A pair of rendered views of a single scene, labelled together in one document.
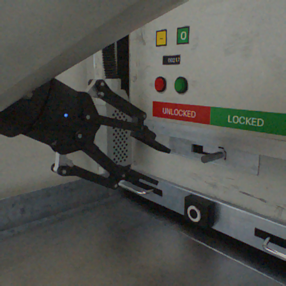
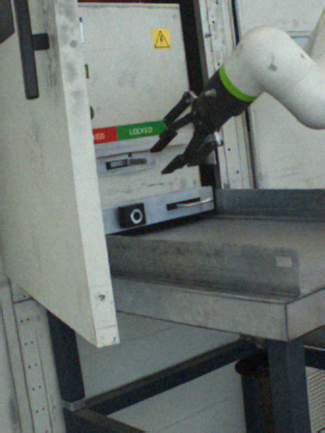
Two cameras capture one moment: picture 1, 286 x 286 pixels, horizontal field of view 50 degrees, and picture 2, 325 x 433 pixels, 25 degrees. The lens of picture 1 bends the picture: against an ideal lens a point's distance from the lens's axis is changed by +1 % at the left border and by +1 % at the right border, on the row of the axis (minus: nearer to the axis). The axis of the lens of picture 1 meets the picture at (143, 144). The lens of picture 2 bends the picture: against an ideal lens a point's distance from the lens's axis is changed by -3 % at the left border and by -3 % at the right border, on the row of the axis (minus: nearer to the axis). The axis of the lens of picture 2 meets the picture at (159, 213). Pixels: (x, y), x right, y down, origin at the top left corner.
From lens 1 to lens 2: 1.63 m
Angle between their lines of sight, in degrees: 87
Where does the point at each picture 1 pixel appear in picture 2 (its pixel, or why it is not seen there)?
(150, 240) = not seen: hidden behind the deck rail
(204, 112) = (111, 131)
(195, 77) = (99, 104)
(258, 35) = (137, 73)
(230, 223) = (151, 213)
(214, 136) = (142, 143)
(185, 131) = (119, 146)
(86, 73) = not seen: outside the picture
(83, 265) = not seen: hidden behind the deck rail
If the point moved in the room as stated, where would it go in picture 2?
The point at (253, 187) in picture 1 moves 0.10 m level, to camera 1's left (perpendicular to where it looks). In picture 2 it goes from (155, 177) to (154, 181)
